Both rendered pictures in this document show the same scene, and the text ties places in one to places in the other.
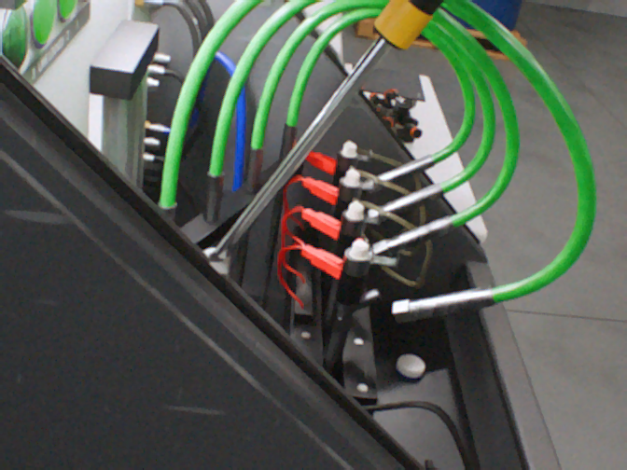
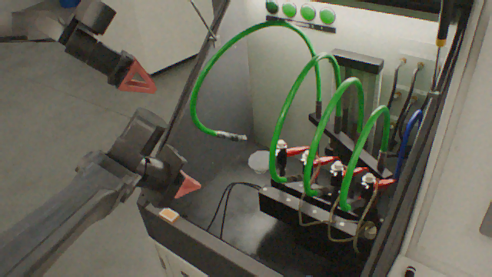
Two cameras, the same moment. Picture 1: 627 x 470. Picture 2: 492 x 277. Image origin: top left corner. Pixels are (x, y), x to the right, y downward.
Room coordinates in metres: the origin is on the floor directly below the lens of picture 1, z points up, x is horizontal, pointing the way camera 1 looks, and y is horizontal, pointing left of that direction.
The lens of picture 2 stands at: (1.18, -0.66, 1.76)
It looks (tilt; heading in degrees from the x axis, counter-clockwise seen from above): 37 degrees down; 137
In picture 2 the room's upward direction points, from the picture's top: 6 degrees counter-clockwise
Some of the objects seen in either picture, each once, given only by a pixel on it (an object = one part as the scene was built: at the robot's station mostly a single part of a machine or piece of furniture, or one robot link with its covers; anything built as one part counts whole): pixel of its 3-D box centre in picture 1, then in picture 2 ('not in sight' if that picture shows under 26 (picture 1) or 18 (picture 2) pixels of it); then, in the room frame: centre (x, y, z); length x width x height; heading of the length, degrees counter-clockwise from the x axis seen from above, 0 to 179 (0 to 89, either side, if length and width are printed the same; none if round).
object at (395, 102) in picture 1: (398, 109); not in sight; (1.41, -0.12, 1.01); 0.23 x 0.11 x 0.06; 6
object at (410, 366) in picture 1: (410, 366); not in sight; (0.85, -0.18, 0.84); 0.04 x 0.04 x 0.01
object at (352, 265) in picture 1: (349, 332); (280, 178); (0.67, -0.06, 1.03); 0.05 x 0.03 x 0.21; 96
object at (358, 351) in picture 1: (320, 342); (319, 222); (0.79, -0.04, 0.91); 0.34 x 0.10 x 0.15; 6
